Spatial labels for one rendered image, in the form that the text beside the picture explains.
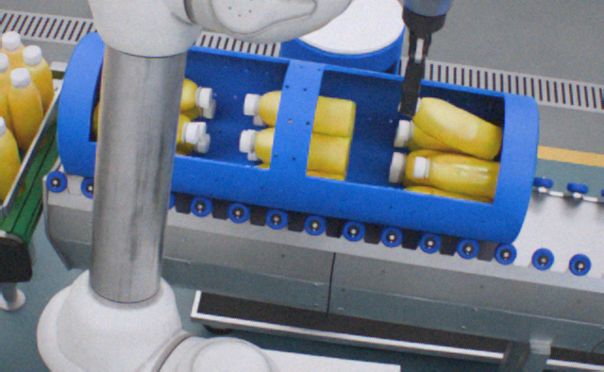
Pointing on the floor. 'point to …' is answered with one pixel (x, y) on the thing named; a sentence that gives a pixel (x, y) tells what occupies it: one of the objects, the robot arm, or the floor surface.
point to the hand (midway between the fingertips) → (410, 92)
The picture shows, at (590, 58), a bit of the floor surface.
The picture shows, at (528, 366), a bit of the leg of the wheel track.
